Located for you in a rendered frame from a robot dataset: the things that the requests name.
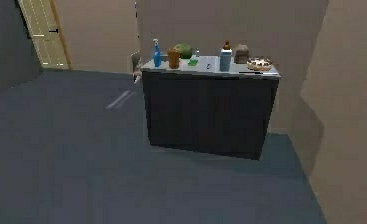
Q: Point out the small grey utensil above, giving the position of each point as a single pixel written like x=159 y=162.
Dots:
x=208 y=66

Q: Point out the orange cup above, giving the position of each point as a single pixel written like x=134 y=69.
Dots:
x=173 y=59

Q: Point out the pale yellow room door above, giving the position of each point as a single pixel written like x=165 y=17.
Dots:
x=44 y=33

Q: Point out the green lettuce head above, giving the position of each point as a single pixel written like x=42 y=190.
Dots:
x=185 y=50

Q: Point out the small clear bottle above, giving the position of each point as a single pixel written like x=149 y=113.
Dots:
x=197 y=52

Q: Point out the black cabinet with grey top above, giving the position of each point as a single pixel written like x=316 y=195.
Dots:
x=207 y=113

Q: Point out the pale blue bottle brown cap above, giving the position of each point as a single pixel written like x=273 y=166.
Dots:
x=225 y=59

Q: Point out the blue spray bottle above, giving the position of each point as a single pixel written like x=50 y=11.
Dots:
x=157 y=55

